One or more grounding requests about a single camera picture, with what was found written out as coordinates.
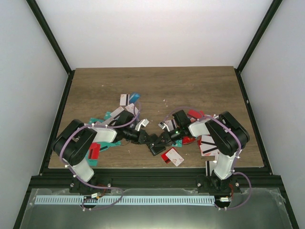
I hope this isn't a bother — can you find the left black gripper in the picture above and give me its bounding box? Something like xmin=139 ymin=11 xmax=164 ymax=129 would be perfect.
xmin=124 ymin=127 xmax=154 ymax=145

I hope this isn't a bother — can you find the white card magnetic stripe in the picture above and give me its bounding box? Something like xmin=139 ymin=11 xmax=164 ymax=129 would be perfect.
xmin=120 ymin=94 xmax=130 ymax=106

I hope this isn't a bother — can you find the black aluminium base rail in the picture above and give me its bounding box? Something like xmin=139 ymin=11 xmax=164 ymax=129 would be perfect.
xmin=30 ymin=168 xmax=283 ymax=189

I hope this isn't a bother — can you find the blue card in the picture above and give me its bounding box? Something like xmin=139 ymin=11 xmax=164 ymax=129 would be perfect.
xmin=129 ymin=92 xmax=140 ymax=104

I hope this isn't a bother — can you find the light blue slotted rail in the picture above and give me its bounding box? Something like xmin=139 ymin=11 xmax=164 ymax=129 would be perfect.
xmin=35 ymin=195 xmax=215 ymax=206

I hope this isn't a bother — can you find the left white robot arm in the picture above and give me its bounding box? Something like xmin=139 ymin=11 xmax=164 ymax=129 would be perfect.
xmin=52 ymin=110 xmax=158 ymax=193

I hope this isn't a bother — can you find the white striped card front right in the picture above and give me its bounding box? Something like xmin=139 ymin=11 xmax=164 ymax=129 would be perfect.
xmin=199 ymin=135 xmax=218 ymax=156

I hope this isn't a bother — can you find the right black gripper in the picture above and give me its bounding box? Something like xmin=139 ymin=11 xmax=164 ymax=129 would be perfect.
xmin=154 ymin=126 xmax=183 ymax=146

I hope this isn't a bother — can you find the white floral card on red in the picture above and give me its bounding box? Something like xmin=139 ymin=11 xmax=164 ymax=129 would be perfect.
xmin=165 ymin=148 xmax=184 ymax=167

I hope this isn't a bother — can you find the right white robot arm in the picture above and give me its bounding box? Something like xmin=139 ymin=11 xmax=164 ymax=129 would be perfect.
xmin=152 ymin=110 xmax=250 ymax=192

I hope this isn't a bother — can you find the red card black stripe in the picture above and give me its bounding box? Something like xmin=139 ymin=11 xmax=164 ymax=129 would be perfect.
xmin=88 ymin=143 xmax=101 ymax=160

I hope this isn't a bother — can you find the black leather card holder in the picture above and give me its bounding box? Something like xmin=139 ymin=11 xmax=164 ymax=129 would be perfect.
xmin=149 ymin=146 xmax=166 ymax=156

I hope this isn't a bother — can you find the red card front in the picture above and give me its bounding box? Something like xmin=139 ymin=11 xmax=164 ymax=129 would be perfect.
xmin=161 ymin=153 xmax=171 ymax=164

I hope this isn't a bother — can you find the red card top right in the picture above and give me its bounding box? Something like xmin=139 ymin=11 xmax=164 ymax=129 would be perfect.
xmin=187 ymin=109 xmax=204 ymax=119

